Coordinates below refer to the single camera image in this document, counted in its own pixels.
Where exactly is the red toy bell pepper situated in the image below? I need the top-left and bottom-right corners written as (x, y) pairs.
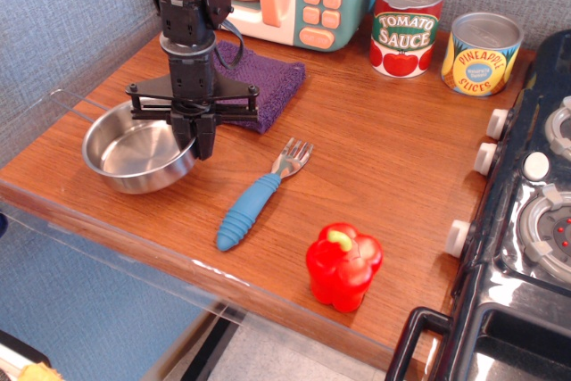
top-left (306, 222), bottom-right (384, 312)

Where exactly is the white stove knob rear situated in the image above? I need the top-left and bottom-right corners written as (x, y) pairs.
top-left (486, 109), bottom-right (509, 140)

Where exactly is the white stove knob front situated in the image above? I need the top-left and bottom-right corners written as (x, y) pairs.
top-left (444, 219), bottom-right (471, 258)

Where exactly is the tomato sauce can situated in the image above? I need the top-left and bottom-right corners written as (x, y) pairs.
top-left (369, 0), bottom-right (444, 79)

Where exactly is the blue handled toy fork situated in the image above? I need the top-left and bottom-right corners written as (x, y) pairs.
top-left (216, 137), bottom-right (313, 252)

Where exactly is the pineapple slices can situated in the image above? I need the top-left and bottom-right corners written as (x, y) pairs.
top-left (441, 12), bottom-right (524, 97)

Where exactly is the white stove knob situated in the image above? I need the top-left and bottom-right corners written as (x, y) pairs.
top-left (473, 143), bottom-right (497, 176)
top-left (486, 109), bottom-right (509, 140)
top-left (444, 219), bottom-right (471, 258)

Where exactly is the small stainless steel pot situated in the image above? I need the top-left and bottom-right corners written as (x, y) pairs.
top-left (49, 88), bottom-right (199, 195)

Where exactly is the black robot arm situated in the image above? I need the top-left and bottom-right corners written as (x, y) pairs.
top-left (126, 0), bottom-right (260, 160)

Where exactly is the black toy stove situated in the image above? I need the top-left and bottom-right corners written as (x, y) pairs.
top-left (386, 30), bottom-right (570, 380)

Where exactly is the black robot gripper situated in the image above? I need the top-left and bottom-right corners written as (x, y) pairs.
top-left (126, 44), bottom-right (260, 161)

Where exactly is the purple folded cloth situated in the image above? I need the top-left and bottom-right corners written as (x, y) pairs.
top-left (214, 48), bottom-right (306, 134)

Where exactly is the white stove knob middle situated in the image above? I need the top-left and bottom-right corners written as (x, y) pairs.
top-left (473, 143), bottom-right (497, 176)

